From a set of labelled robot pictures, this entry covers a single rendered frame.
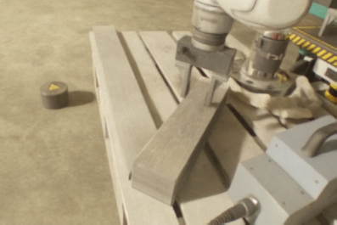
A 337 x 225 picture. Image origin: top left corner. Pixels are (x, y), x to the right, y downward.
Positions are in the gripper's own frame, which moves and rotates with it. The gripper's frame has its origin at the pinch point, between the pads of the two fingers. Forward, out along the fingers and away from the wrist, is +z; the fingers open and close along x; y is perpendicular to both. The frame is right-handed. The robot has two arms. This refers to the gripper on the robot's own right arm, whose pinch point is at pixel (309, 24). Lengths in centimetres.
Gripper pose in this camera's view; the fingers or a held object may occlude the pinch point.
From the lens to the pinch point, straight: 115.5
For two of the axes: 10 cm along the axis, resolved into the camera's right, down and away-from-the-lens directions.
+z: -1.2, 8.2, 5.5
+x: -4.0, -5.5, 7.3
